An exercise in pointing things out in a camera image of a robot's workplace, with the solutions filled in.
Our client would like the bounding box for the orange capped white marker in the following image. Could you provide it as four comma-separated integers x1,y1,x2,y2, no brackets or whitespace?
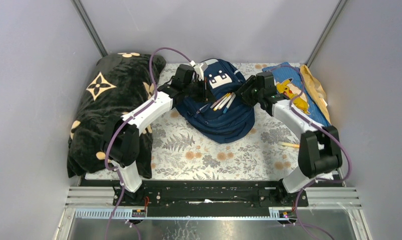
217,92,233,110

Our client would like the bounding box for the blue capped white marker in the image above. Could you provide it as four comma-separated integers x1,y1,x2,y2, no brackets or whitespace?
223,93,236,114

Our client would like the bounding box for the pink highlighter pen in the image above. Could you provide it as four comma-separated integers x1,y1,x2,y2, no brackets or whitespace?
210,93,229,109

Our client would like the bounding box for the navy blue backpack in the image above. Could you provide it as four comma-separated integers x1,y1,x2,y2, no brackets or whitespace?
176,58,255,144

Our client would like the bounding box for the yellow capped white marker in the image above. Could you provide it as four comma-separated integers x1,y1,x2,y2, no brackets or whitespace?
213,93,233,111

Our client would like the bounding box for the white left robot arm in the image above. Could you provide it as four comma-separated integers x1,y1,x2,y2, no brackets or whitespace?
100,62,215,206

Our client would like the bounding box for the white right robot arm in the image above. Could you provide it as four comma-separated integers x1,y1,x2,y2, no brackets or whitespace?
236,72,342,206

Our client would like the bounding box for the yellow snack bag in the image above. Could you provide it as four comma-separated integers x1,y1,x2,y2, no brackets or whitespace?
299,65,330,122

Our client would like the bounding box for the blue pikachu cloth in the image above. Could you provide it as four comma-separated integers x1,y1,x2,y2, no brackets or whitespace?
262,62,330,126

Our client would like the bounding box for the floral table mat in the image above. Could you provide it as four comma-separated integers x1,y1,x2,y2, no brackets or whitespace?
137,106,299,181

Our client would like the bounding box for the yellow highlighter pen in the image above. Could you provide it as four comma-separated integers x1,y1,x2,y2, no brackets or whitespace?
278,142,300,148

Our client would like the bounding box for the black floral blanket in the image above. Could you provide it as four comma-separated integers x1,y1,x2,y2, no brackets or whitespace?
67,52,166,178

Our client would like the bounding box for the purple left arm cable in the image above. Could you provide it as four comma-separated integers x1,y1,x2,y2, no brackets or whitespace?
104,47,195,240

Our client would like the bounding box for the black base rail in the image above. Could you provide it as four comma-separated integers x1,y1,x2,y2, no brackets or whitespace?
113,180,308,218

